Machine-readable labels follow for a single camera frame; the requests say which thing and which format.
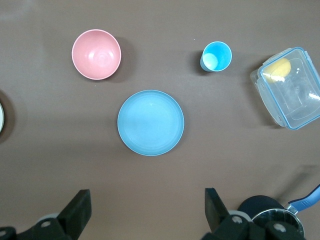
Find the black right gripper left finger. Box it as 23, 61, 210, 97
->
57, 188, 92, 237

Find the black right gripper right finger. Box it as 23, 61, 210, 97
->
204, 187, 230, 232

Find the blue shallow bowl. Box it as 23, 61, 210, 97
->
117, 89, 186, 157

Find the beige shallow bowl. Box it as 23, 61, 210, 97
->
0, 97, 6, 133

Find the clear blue-sealed plastic container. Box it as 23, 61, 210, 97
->
250, 46, 320, 131

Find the blue plastic cup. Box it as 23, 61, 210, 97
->
199, 41, 233, 73

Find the yellow round fruit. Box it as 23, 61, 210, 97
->
264, 57, 292, 83

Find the pink deep bowl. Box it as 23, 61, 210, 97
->
71, 28, 123, 81

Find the black pot with blue handle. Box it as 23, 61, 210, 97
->
238, 183, 320, 240

